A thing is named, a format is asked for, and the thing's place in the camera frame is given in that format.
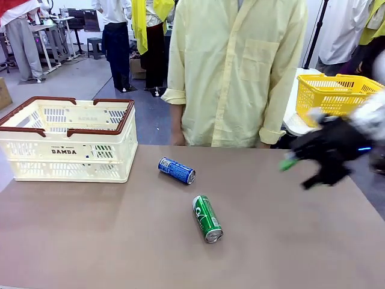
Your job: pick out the open cardboard box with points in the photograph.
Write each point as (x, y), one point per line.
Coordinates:
(136, 69)

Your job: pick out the person's right hand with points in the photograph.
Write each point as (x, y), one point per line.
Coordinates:
(178, 141)

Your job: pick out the black monitor screen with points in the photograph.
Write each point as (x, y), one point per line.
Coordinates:
(90, 19)

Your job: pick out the small black step stool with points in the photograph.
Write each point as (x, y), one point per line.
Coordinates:
(94, 46)

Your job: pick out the person's left forearm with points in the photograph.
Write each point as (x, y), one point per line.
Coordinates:
(272, 135)

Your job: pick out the closed cardboard box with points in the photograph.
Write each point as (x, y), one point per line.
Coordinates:
(3, 93)

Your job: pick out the white table with rounded corners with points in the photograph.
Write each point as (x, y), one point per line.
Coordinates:
(296, 125)

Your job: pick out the person in white shirt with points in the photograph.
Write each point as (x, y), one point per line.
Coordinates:
(340, 30)

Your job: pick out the cream plastic shopping basket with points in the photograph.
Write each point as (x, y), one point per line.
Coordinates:
(69, 168)

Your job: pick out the person with bright yellow garment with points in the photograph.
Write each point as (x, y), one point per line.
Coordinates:
(139, 27)

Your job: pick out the blue drink can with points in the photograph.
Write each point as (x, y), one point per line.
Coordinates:
(174, 170)

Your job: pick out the person in yellow-green vest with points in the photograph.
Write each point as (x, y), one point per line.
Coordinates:
(374, 27)

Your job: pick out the person in white top, navy trousers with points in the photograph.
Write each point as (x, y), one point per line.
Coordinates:
(115, 51)

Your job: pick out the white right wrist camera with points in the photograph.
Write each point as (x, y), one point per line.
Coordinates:
(316, 114)

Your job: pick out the grey standing desk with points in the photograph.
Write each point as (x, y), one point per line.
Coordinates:
(49, 28)

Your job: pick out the person in pale yellow shirt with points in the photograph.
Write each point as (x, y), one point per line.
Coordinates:
(228, 75)

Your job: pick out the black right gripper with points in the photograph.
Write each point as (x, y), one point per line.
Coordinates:
(334, 144)

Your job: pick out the green can with white logo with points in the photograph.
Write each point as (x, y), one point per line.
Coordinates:
(207, 218)

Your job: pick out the yellow plastic basket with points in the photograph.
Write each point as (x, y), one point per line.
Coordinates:
(328, 96)

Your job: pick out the black tripod pole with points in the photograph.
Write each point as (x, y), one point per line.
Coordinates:
(316, 33)

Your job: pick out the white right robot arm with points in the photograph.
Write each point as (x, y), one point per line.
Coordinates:
(371, 114)

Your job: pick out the person's right forearm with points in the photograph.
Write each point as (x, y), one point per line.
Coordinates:
(177, 120)

